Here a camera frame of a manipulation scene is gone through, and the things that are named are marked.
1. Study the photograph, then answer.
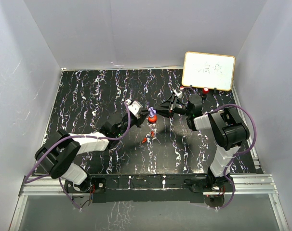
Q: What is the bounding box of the aluminium frame rail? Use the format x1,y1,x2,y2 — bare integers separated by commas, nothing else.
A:
10,175,289,231

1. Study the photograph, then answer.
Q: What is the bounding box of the orange earbud charging case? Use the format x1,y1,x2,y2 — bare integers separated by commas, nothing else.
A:
147,115,157,124

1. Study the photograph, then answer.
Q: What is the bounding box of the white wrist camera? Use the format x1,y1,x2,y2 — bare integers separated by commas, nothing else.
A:
125,99,143,119
173,90,183,98

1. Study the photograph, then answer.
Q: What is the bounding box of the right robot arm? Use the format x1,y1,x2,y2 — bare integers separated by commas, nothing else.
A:
150,93,250,191

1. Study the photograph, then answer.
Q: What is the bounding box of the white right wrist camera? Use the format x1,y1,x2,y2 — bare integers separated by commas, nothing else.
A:
173,90,183,98

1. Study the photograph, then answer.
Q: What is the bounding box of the lilac earbud charging case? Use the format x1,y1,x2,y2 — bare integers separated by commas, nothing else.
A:
148,107,156,117

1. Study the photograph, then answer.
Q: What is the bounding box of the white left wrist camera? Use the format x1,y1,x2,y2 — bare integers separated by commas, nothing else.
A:
125,99,143,119

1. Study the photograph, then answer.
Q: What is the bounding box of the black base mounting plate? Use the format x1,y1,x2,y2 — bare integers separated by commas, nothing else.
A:
65,173,232,203

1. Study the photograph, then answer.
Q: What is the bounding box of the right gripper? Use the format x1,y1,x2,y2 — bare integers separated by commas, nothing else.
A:
153,94,192,117

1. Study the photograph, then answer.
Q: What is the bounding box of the yellow framed whiteboard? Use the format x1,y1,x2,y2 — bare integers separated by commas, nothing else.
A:
182,51,236,91

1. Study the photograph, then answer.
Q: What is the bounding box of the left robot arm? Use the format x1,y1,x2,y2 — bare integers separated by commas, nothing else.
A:
35,109,155,192

